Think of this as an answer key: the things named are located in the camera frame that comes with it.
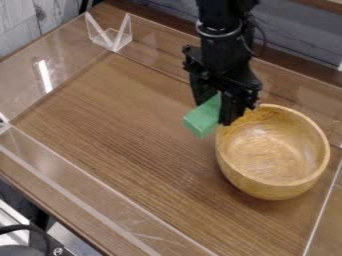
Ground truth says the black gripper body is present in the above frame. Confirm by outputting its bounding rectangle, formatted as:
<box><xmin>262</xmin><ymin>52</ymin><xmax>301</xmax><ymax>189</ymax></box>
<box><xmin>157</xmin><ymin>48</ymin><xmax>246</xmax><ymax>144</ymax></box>
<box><xmin>182</xmin><ymin>31</ymin><xmax>262</xmax><ymax>94</ymax></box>

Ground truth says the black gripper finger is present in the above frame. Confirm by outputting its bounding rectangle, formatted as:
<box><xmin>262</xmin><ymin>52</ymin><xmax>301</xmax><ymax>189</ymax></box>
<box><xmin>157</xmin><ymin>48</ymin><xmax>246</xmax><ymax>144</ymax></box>
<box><xmin>190</xmin><ymin>73</ymin><xmax>218</xmax><ymax>105</ymax></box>
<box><xmin>219</xmin><ymin>90</ymin><xmax>259</xmax><ymax>126</ymax></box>

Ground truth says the green rectangular block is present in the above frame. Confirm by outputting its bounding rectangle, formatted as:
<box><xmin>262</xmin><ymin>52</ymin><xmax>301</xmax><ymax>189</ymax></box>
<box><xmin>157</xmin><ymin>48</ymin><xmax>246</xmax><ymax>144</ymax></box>
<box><xmin>183</xmin><ymin>94</ymin><xmax>221</xmax><ymax>139</ymax></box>

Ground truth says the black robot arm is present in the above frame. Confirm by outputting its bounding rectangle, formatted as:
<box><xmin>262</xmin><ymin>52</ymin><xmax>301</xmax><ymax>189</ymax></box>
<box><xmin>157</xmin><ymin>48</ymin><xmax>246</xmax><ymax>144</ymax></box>
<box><xmin>182</xmin><ymin>0</ymin><xmax>263</xmax><ymax>126</ymax></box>

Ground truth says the brown wooden bowl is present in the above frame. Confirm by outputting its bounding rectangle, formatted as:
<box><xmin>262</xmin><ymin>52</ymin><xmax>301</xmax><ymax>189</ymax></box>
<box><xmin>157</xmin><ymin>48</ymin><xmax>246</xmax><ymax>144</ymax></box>
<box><xmin>215</xmin><ymin>104</ymin><xmax>330</xmax><ymax>201</ymax></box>

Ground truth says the clear acrylic tray wall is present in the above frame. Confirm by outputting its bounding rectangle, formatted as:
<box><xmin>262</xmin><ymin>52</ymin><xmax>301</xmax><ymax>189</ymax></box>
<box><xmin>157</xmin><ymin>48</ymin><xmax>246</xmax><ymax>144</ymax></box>
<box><xmin>0</xmin><ymin>9</ymin><xmax>342</xmax><ymax>256</ymax></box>

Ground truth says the black metal bracket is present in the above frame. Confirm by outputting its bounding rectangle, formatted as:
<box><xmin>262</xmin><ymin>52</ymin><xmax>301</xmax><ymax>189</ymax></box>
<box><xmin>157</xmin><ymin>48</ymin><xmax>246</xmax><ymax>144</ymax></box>
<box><xmin>28</xmin><ymin>224</ymin><xmax>75</xmax><ymax>256</ymax></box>

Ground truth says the black cable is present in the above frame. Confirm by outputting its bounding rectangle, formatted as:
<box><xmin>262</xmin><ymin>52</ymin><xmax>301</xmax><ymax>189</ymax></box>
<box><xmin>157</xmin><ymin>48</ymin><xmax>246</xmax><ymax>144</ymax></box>
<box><xmin>0</xmin><ymin>224</ymin><xmax>51</xmax><ymax>256</ymax></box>

